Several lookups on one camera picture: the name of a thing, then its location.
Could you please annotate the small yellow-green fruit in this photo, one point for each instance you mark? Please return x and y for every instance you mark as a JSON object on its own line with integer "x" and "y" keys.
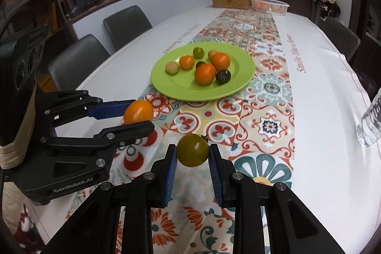
{"x": 172, "y": 68}

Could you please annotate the large green round fruit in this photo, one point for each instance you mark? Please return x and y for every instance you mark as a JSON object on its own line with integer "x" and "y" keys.
{"x": 193, "y": 151}

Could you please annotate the patterned table runner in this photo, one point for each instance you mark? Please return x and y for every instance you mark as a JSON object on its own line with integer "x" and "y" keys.
{"x": 238, "y": 123}

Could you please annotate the brown round fruit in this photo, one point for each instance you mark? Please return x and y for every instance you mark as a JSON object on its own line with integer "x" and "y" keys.
{"x": 212, "y": 54}

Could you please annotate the white plastic basket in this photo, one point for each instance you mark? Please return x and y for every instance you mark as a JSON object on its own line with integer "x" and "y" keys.
{"x": 269, "y": 2}

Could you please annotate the small tangerine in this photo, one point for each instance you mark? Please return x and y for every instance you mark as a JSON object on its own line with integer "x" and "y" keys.
{"x": 221, "y": 61}
{"x": 187, "y": 62}

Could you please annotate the dark purple plum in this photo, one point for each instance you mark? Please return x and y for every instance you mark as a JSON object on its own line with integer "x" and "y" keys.
{"x": 223, "y": 77}
{"x": 200, "y": 64}

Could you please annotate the dark grey chair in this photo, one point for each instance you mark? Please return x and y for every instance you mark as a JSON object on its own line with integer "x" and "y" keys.
{"x": 128, "y": 25}
{"x": 339, "y": 36}
{"x": 77, "y": 63}

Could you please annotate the large orange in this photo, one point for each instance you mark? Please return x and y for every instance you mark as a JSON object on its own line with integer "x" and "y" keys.
{"x": 205, "y": 74}

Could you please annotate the medium orange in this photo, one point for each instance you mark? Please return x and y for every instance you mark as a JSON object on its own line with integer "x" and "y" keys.
{"x": 138, "y": 111}

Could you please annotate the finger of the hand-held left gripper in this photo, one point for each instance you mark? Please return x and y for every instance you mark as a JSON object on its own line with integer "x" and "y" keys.
{"x": 110, "y": 108}
{"x": 134, "y": 130}

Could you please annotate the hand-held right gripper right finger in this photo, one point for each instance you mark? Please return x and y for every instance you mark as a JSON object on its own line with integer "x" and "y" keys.
{"x": 215, "y": 175}

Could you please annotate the clear plastic water bottle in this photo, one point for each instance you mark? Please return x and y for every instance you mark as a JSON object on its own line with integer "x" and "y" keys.
{"x": 370, "y": 123}

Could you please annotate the wicker box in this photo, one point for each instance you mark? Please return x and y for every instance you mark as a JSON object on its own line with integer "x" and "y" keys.
{"x": 230, "y": 1}

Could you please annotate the green plate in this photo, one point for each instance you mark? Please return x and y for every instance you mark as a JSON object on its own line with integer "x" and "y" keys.
{"x": 166, "y": 84}

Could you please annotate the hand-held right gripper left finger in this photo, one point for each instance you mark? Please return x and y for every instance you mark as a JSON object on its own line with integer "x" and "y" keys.
{"x": 170, "y": 173}

